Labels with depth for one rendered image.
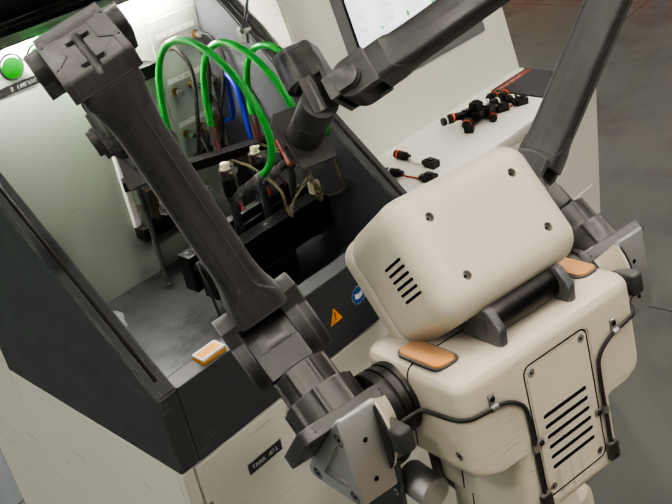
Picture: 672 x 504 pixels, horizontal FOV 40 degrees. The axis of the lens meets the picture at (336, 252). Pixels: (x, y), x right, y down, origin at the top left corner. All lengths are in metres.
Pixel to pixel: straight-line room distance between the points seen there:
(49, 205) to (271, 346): 1.01
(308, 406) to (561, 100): 0.54
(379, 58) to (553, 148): 0.28
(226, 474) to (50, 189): 0.68
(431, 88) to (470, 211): 1.26
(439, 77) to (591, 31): 1.03
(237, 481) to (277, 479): 0.11
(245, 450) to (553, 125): 0.82
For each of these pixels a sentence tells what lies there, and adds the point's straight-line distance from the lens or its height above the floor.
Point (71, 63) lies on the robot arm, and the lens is 0.94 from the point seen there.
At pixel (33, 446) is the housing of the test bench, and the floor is 0.56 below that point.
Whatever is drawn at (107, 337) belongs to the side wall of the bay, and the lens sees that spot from 1.56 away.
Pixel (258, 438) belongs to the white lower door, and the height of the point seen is 0.75.
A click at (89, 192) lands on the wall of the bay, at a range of 2.01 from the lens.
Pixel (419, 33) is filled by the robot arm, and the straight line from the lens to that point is 1.34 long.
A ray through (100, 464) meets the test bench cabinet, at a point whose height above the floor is 0.66.
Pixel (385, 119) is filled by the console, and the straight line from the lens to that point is 2.13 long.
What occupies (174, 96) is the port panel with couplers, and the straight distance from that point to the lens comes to 2.10.
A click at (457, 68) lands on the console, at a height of 1.06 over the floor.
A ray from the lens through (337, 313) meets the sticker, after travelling 1.77.
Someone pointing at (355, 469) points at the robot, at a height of 1.17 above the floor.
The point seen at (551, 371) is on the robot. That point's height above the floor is 1.19.
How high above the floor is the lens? 1.83
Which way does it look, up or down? 29 degrees down
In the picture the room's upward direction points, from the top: 11 degrees counter-clockwise
